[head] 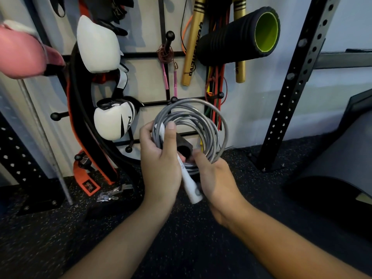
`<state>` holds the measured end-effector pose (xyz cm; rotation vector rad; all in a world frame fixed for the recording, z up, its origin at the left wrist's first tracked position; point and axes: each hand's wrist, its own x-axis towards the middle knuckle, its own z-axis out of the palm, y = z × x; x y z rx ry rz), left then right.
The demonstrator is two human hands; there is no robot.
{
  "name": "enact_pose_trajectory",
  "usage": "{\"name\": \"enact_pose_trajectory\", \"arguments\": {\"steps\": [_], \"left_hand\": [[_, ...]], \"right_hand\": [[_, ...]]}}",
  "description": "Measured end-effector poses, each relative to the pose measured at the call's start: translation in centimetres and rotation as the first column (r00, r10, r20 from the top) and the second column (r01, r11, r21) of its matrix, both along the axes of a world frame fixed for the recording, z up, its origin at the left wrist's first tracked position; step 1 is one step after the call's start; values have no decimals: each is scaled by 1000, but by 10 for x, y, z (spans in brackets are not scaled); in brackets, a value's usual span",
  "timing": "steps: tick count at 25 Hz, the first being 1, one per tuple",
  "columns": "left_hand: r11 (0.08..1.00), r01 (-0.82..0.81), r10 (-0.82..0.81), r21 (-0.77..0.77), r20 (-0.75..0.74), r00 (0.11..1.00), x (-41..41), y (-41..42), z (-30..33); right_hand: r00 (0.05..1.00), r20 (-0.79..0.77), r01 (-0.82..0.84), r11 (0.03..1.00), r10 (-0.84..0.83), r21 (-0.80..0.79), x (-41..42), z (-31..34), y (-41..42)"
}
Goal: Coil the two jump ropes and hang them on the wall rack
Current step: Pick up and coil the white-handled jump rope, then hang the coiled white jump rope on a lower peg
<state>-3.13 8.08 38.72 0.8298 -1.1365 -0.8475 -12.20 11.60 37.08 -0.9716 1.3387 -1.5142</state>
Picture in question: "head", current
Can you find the white boxing glove black print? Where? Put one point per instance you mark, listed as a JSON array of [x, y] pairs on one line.
[[112, 120]]

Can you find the pink boxing glove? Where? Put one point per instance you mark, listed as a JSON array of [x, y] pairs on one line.
[[21, 52]]

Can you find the grey metal pole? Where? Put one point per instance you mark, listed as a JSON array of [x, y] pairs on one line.
[[43, 136]]

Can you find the black training gloves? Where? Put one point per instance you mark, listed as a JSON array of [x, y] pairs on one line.
[[109, 11]]

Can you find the gold stick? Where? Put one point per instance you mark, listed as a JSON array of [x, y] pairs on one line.
[[193, 40], [239, 72]]

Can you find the bunch of red resistance bands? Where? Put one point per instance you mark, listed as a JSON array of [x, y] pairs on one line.
[[217, 81]]

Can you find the person's left forearm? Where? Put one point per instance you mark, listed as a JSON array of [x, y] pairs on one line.
[[122, 241]]

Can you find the plain white boxing glove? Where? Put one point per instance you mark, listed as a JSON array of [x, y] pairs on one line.
[[97, 46]]

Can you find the grey steel crossbeam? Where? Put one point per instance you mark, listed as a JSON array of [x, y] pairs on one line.
[[343, 59]]

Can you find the person's left hand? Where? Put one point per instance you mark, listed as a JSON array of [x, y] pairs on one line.
[[158, 177]]

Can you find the silver metal belt buckle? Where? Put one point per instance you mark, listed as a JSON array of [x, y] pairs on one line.
[[112, 193]]

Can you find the person's right hand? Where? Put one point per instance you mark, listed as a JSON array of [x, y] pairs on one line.
[[219, 188]]

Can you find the black perforated steel upright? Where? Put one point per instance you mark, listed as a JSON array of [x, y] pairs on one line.
[[299, 69], [20, 159]]

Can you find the person's right forearm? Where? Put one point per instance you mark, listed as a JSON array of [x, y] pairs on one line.
[[279, 246]]

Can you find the black orange weightlifting belt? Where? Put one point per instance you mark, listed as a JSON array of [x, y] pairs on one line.
[[87, 133]]

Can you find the black foam roller green core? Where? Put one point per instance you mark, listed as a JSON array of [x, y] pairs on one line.
[[229, 37]]

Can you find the person's left thumb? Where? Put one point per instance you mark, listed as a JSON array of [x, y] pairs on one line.
[[170, 139]]

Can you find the black wall rack grid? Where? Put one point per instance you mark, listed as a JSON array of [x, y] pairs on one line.
[[162, 21]]

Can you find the person's right thumb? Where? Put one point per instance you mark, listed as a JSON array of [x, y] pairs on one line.
[[199, 158]]

